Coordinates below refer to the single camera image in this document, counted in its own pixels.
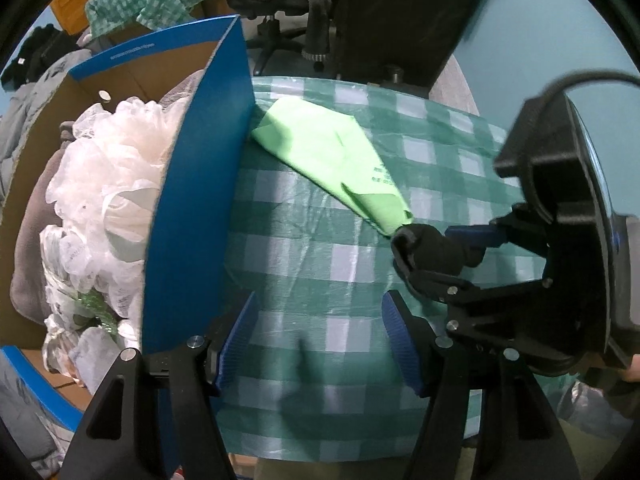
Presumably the green checkered tablecloth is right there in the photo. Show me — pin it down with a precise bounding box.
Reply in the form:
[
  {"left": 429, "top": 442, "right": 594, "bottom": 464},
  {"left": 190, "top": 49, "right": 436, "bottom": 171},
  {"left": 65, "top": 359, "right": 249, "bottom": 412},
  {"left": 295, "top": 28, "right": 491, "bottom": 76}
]
[{"left": 218, "top": 77, "right": 521, "bottom": 462}]

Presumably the person's right hand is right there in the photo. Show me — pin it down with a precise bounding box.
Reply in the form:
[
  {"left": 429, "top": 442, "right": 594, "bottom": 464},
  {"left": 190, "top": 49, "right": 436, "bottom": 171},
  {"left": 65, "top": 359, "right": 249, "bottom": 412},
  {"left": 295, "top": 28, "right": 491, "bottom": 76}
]
[{"left": 620, "top": 354, "right": 640, "bottom": 382}]

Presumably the black clothes pile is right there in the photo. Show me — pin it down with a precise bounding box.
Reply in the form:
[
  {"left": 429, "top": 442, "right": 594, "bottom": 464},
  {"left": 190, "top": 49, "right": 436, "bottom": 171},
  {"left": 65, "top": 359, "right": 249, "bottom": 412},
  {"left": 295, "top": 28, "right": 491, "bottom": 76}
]
[{"left": 1, "top": 24, "right": 78, "bottom": 91}]

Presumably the wooden louvered wardrobe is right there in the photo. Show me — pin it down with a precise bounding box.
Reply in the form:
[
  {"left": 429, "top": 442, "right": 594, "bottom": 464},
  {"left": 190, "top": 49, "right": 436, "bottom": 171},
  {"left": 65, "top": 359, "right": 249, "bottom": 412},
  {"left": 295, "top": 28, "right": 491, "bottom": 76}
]
[{"left": 50, "top": 0, "right": 89, "bottom": 35}]

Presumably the black office chair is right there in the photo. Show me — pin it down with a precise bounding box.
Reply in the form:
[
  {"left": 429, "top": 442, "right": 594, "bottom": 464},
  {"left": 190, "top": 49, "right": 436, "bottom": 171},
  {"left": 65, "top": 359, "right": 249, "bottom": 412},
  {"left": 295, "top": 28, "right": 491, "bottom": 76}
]
[{"left": 227, "top": 0, "right": 332, "bottom": 76}]

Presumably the grey fleece slipper sock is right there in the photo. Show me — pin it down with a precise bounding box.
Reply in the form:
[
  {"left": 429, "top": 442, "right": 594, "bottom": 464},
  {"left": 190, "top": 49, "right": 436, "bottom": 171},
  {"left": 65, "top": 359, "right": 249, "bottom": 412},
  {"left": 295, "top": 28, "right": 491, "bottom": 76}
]
[{"left": 10, "top": 122, "right": 74, "bottom": 325}]

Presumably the green glitter cloth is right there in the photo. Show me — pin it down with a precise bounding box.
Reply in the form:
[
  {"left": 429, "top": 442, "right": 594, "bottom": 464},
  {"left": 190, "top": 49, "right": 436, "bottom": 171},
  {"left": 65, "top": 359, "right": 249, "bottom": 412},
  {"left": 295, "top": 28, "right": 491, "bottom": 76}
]
[{"left": 72, "top": 288, "right": 119, "bottom": 338}]

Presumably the white mesh bath pouf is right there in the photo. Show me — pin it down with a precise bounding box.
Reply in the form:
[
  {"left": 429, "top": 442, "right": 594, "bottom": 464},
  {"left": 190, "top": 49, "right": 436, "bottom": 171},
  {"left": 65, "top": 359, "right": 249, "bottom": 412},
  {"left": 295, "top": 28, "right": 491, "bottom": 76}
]
[{"left": 46, "top": 70, "right": 204, "bottom": 311}]

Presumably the black glove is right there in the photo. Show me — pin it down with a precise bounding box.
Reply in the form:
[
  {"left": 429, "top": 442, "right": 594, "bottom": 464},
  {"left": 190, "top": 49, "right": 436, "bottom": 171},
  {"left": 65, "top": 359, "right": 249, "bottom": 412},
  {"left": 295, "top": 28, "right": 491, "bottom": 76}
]
[{"left": 390, "top": 224, "right": 486, "bottom": 285}]

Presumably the silver plastic bag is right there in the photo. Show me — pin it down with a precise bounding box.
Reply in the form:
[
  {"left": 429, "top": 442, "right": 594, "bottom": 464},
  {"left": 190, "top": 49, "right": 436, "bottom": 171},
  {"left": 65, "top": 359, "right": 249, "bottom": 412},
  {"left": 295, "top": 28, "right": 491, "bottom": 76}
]
[{"left": 555, "top": 380, "right": 632, "bottom": 441}]

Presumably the blue-rimmed cardboard box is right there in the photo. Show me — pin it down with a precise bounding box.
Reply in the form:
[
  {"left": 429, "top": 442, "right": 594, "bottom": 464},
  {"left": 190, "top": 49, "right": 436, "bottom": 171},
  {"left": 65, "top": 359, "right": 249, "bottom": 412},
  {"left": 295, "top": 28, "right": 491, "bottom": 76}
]
[{"left": 0, "top": 14, "right": 257, "bottom": 434}]

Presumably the twisted white plastic bag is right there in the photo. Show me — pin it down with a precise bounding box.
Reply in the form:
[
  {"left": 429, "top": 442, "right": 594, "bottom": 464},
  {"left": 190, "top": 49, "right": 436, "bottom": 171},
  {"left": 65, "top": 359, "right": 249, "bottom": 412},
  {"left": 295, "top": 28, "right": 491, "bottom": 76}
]
[{"left": 38, "top": 224, "right": 147, "bottom": 376}]

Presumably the large black hanging coat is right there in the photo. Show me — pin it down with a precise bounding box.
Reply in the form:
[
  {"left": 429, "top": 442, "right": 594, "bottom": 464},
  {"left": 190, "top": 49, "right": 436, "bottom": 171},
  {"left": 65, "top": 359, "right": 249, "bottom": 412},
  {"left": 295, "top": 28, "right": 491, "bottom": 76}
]
[{"left": 332, "top": 0, "right": 482, "bottom": 89}]

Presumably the light green cloth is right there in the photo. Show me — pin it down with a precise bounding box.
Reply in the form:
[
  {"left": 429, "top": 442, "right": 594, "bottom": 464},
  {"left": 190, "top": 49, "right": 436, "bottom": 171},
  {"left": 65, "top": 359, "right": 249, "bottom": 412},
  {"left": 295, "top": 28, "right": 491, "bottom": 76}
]
[{"left": 252, "top": 96, "right": 413, "bottom": 237}]

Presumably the grey quilted duvet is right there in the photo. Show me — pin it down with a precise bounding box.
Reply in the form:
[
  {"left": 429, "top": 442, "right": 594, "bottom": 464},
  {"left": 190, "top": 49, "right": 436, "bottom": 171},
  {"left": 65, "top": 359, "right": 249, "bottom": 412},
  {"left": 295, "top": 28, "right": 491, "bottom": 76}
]
[{"left": 0, "top": 49, "right": 92, "bottom": 202}]

